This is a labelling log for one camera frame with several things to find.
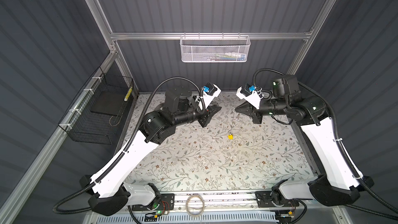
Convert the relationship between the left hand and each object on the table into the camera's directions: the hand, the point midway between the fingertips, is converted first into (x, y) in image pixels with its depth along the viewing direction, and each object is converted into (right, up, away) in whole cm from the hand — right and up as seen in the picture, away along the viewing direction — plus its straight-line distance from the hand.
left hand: (220, 108), depth 56 cm
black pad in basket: (-53, +3, +23) cm, 58 cm away
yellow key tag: (+11, -19, +40) cm, 46 cm away
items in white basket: (+8, +31, +38) cm, 50 cm away
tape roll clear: (-14, -46, +15) cm, 51 cm away
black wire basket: (-58, -3, +18) cm, 60 cm away
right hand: (+9, 0, +5) cm, 10 cm away
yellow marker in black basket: (-46, +7, +26) cm, 53 cm away
